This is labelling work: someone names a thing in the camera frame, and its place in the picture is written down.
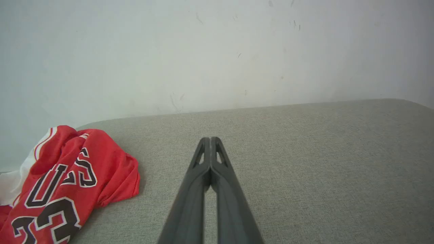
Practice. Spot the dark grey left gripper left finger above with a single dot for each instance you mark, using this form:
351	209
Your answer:
190	203

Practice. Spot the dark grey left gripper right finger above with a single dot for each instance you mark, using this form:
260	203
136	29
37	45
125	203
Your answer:
230	203

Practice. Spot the red basketball jersey with white trim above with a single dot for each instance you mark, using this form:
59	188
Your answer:
67	189

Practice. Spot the grey fabric sofa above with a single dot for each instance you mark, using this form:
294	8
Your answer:
305	169

